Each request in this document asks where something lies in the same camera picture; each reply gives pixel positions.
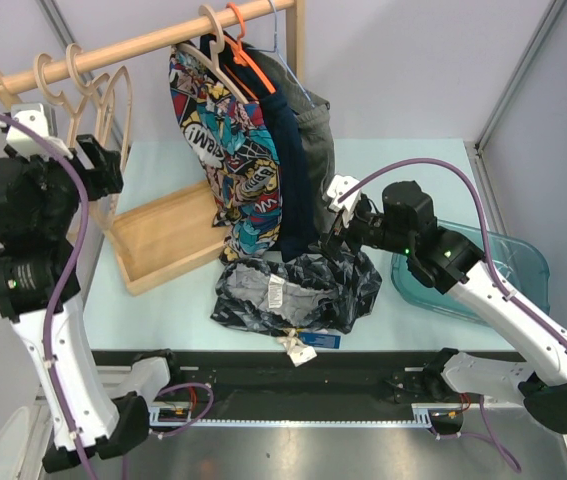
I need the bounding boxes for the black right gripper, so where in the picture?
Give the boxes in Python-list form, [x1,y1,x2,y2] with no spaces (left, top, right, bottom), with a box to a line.
[309,199,412,269]

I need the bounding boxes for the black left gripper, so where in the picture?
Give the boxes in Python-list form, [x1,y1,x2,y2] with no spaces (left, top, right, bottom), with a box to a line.
[7,131,122,230]

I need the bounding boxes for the dark leaf-print shorts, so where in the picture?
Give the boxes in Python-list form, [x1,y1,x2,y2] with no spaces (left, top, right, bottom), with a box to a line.
[211,251,382,336]

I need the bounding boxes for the beige wooden hanger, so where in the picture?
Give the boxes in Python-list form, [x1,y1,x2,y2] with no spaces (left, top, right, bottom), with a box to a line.
[33,52,89,151]
[65,43,133,226]

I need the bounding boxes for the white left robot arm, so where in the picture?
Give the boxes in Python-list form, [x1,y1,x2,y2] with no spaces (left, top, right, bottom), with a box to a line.
[0,134,149,473]

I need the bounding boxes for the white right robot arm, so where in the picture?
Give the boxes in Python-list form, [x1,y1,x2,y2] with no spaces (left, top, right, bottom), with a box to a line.
[321,175,567,434]

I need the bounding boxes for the navy blue shorts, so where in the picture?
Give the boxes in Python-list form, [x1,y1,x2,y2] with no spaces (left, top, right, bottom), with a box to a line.
[219,46,318,262]

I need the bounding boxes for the grey shorts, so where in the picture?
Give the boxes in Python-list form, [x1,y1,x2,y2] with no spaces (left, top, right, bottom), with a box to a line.
[250,50,335,233]

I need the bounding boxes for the colourful comic-print shorts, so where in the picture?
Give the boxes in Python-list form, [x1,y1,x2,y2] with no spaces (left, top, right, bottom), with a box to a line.
[169,45,282,264]

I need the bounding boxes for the orange plastic hanger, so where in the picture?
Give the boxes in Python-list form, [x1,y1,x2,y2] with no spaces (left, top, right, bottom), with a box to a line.
[226,2,276,94]

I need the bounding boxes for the beige hanger with comic shorts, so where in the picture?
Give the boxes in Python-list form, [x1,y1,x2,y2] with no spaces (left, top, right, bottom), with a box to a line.
[176,4,249,104]

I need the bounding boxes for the wooden clothes rack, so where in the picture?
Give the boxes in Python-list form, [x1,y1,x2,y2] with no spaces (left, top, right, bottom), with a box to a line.
[0,0,307,297]

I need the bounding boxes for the white blue price tags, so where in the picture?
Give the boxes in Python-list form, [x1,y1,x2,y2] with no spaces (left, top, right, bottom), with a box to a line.
[276,329,341,367]

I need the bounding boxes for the teal plastic bin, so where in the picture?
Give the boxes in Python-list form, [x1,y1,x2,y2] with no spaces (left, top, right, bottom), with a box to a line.
[391,232,550,325]

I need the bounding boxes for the white plastic container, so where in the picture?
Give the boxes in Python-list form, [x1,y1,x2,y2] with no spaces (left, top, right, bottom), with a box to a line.
[0,406,30,480]

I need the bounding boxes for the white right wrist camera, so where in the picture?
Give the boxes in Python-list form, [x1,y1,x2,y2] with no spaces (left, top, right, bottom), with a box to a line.
[323,174,361,227]

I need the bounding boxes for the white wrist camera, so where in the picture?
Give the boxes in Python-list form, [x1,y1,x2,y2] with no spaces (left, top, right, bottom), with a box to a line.
[323,174,361,227]
[0,103,70,157]

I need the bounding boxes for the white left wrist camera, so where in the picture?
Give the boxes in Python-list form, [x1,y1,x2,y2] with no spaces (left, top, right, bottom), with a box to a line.
[0,103,70,157]

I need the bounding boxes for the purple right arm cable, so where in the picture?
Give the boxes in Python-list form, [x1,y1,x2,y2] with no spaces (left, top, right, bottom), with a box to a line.
[337,157,567,444]

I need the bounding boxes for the light blue wire hanger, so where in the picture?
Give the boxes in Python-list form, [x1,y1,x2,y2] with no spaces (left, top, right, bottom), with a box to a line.
[260,0,315,107]

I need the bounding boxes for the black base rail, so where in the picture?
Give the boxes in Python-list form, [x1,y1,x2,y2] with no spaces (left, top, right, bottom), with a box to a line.
[90,349,519,426]

